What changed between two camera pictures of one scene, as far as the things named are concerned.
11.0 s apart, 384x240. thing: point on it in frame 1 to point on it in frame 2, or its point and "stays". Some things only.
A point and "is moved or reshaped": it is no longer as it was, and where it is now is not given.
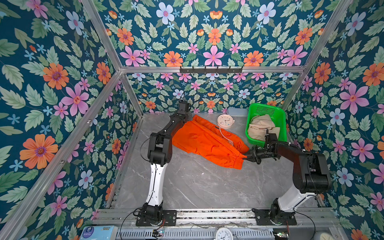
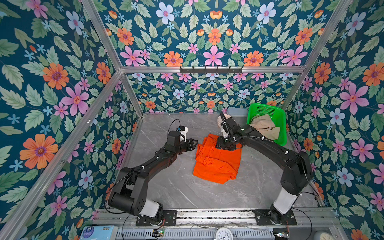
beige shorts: [257, 128] stays
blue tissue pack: [99, 232] stays
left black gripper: [188, 115] to [189, 143]
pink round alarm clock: [225, 121] stays
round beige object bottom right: [326, 236] stays
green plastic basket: [277, 114] stays
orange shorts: [203, 139] is moved or reshaped
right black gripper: [254, 155] to [219, 145]
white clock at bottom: [223, 233] stays
